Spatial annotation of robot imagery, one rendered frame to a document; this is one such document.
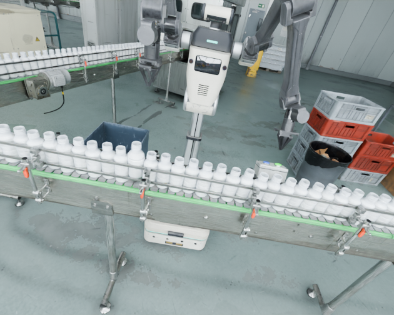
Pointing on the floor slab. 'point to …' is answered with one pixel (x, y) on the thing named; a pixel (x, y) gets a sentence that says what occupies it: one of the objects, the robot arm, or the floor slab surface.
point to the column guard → (254, 66)
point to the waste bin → (323, 164)
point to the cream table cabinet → (14, 29)
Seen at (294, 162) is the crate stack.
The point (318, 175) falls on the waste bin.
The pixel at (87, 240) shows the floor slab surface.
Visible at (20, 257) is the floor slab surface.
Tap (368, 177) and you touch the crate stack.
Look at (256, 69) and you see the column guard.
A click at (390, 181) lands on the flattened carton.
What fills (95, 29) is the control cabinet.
